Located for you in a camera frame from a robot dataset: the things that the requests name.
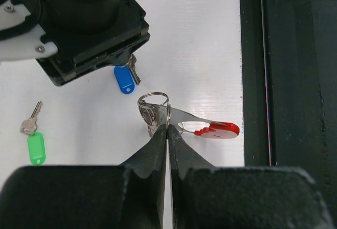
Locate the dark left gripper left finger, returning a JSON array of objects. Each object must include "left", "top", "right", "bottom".
[{"left": 1, "top": 125, "right": 167, "bottom": 228}]

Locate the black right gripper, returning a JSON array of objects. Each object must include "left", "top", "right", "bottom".
[{"left": 37, "top": 0, "right": 150, "bottom": 86}]

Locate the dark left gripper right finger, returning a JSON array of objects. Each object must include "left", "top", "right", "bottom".
[{"left": 167, "top": 126, "right": 334, "bottom": 228}]

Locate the key with blue oval tag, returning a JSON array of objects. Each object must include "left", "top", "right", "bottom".
[{"left": 114, "top": 54, "right": 141, "bottom": 94}]

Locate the red handled metal key organizer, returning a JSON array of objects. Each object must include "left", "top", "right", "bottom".
[{"left": 137, "top": 92, "right": 240, "bottom": 140}]

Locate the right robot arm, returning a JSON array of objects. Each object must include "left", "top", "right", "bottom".
[{"left": 1, "top": 0, "right": 150, "bottom": 86}]

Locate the key with green tag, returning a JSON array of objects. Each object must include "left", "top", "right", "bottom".
[{"left": 20, "top": 101, "right": 46, "bottom": 165}]

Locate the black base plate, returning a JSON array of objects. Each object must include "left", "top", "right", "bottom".
[{"left": 239, "top": 0, "right": 337, "bottom": 169}]

